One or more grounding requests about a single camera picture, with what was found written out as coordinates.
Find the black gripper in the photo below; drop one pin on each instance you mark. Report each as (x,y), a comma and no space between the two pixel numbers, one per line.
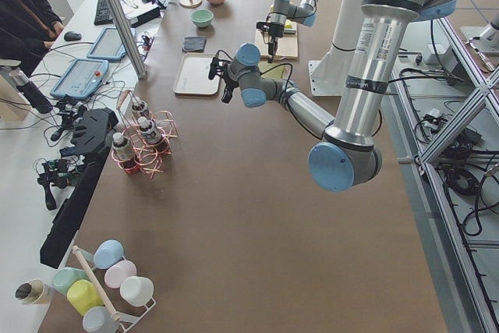
(229,84)
(275,31)

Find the tea bottle front left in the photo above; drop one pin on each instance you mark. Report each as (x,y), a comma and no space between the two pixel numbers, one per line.
(124,153)

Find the tea bottle right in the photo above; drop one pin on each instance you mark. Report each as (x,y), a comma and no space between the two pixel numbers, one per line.
(152,135)

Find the grey blue cup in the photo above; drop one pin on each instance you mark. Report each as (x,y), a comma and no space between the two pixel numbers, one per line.
(98,320)

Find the green cup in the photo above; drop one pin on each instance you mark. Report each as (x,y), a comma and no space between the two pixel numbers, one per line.
(65,277)

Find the wooden cutting board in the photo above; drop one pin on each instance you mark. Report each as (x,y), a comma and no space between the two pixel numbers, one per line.
(287,46)

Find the mint green bowl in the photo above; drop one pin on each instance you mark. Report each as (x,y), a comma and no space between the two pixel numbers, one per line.
(202,18)

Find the pink cup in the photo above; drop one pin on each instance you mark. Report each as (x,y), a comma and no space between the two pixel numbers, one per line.
(118,272)

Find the tea bottle back left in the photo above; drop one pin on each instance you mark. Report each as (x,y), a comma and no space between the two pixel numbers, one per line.
(140,109)

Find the black keyboard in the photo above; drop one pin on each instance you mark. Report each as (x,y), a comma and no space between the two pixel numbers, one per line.
(103,14)

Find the teach pendant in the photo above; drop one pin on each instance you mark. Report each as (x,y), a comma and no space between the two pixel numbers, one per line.
(108,46)
(81,79)

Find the white cup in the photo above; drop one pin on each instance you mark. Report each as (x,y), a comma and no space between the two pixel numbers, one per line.
(136,290)

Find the black thermos bottle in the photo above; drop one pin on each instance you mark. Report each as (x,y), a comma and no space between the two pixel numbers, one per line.
(30,91)

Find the teach pendant far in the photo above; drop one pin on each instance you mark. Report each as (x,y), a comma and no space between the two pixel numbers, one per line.
(108,46)

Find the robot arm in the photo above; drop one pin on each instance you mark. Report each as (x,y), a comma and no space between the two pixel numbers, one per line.
(304,13)
(345,154)

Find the yellow cup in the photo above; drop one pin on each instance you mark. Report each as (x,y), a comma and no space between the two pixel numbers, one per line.
(83,296)

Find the cream rabbit serving tray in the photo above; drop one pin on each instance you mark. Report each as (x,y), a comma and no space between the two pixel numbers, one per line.
(192,76)

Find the person in dark jacket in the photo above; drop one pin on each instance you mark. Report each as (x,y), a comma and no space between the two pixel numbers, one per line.
(28,30)

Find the aluminium frame post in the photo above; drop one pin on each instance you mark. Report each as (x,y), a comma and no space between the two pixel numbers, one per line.
(128,40)

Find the bread slice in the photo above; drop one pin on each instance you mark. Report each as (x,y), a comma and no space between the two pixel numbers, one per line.
(274,70)

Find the tea bottle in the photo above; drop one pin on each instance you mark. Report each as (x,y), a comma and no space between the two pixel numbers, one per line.
(152,135)
(140,109)
(124,153)

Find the paper cup with metal insert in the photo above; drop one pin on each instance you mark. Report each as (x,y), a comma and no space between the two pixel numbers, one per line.
(34,292)

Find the folded grey cloth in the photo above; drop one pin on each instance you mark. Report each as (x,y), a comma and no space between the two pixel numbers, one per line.
(194,44)

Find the white round plate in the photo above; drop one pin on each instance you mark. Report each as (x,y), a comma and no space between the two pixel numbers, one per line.
(266,83)

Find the computer mouse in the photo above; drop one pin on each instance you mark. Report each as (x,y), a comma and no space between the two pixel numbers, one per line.
(72,36)

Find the copper wire bottle rack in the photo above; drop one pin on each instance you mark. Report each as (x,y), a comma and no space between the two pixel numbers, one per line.
(147,157)

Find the teach pendant near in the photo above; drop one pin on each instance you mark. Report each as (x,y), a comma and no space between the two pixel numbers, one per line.
(81,79)

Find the black foam case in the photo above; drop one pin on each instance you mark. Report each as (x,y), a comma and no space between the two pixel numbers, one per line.
(92,137)

